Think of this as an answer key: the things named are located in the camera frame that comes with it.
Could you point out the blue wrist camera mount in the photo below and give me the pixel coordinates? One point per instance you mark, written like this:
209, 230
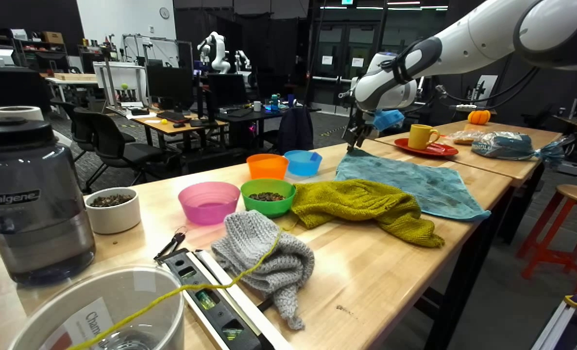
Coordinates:
390, 119

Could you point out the grey knit hat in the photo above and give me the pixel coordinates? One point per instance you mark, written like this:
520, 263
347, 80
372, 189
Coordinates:
261, 253

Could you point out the blue towel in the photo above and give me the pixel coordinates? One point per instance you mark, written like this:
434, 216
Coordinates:
425, 185

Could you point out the short wooden table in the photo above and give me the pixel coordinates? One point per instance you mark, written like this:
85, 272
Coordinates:
494, 167

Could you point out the dark blender jar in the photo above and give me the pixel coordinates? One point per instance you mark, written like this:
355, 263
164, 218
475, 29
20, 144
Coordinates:
32, 206

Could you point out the red plate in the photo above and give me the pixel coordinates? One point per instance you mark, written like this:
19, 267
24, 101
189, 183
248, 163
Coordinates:
440, 152

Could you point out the round wall clock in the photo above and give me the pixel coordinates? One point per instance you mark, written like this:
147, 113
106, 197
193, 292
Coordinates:
164, 12

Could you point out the yellow mug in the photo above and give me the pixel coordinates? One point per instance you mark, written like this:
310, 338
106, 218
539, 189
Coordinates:
421, 136

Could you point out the long wooden table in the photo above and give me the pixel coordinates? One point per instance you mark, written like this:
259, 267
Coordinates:
366, 278

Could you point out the aluminium frame rail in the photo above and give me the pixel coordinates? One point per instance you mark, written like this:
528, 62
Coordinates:
561, 331

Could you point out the blue plastic bowl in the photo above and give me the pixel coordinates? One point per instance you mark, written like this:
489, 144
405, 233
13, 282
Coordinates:
302, 163

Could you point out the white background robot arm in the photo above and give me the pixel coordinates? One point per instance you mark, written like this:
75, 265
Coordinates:
242, 60
215, 55

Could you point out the black office chair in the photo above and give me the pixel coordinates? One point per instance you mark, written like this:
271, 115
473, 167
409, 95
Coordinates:
114, 146

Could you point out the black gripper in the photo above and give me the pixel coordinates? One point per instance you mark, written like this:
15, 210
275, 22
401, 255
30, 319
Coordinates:
358, 127

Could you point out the black spirit level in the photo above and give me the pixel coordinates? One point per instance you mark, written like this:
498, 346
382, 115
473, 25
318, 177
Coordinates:
217, 311

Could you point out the green plastic bowl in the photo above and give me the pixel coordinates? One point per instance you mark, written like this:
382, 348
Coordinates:
269, 202

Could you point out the white ceramic bowl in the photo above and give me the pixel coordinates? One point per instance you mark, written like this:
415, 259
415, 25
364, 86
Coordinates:
114, 216

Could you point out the plastic bag of blue cloths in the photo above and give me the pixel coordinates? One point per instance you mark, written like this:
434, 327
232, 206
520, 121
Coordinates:
502, 146

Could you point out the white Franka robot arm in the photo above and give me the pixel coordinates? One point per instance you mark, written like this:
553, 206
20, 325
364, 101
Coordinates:
483, 39

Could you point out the beige small packet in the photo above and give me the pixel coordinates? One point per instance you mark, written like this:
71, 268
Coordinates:
463, 136

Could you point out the yellow rail bracket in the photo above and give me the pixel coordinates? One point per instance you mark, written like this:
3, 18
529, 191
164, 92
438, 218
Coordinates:
576, 302

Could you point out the small orange pumpkin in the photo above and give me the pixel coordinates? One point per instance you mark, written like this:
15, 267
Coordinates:
479, 117

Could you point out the olive yellow knit cloth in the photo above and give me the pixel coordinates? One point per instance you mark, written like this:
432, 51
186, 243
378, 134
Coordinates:
358, 200

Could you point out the black computer monitor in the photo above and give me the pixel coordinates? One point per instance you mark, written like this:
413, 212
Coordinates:
228, 90
170, 84

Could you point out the dark jacket on chair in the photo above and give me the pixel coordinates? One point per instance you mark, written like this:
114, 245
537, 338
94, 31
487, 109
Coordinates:
296, 128

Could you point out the background wooden desk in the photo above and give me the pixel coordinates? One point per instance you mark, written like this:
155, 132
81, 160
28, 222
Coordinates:
164, 125

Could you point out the pink plastic bowl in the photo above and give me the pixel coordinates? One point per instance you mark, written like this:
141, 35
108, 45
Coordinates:
209, 206

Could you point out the white tape roll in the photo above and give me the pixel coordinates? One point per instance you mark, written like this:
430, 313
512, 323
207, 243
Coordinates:
17, 113

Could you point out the orange plastic bowl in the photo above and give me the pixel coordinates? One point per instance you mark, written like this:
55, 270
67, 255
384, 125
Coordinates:
267, 167

